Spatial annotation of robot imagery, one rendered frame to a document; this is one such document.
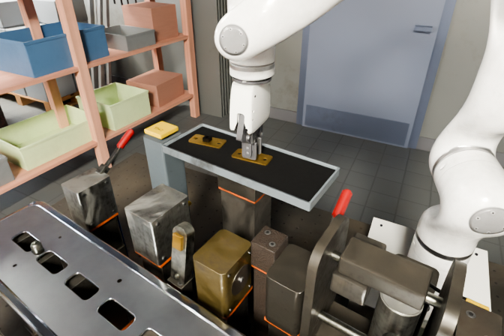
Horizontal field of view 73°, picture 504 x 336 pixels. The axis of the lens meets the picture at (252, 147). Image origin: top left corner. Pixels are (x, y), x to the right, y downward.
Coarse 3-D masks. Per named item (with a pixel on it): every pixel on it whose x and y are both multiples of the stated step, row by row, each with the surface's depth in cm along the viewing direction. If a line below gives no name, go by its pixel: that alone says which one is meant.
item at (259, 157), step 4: (240, 148) 76; (236, 152) 75; (240, 152) 75; (232, 156) 74; (236, 156) 74; (240, 156) 74; (256, 156) 74; (260, 156) 74; (264, 156) 74; (268, 156) 74; (248, 160) 72; (252, 160) 72; (256, 160) 72; (260, 160) 72; (264, 160) 72; (268, 160) 72; (264, 164) 71
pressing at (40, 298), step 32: (0, 224) 79; (32, 224) 79; (64, 224) 79; (0, 256) 71; (32, 256) 71; (64, 256) 71; (96, 256) 71; (0, 288) 64; (32, 288) 64; (64, 288) 64; (128, 288) 64; (160, 288) 64; (32, 320) 59; (64, 320) 58; (96, 320) 58; (160, 320) 58; (192, 320) 58
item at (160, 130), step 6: (156, 126) 87; (162, 126) 87; (168, 126) 87; (174, 126) 87; (150, 132) 84; (156, 132) 84; (162, 132) 84; (168, 132) 85; (174, 132) 86; (162, 138) 83
